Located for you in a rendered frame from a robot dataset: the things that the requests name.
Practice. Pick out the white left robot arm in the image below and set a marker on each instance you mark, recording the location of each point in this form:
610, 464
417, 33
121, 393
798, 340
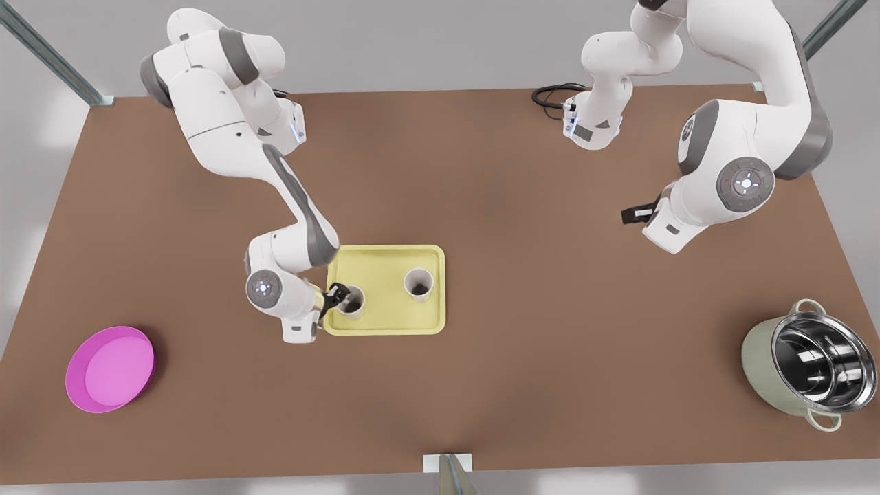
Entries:
749, 130

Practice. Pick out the yellow rectangular tray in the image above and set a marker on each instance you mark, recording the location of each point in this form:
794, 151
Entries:
388, 289

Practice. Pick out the silver frame post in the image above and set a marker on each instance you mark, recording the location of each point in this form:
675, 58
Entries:
828, 24
454, 474
48, 51

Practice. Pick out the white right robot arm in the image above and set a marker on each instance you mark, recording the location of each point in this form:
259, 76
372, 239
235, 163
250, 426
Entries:
227, 130

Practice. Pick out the white IKEA cup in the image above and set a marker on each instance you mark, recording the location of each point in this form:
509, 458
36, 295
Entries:
418, 284
353, 302

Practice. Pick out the green steel cooking pot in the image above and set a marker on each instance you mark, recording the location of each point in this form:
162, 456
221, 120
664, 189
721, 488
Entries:
808, 364

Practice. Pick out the magenta plastic bowl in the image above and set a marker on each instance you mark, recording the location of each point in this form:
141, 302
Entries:
110, 369

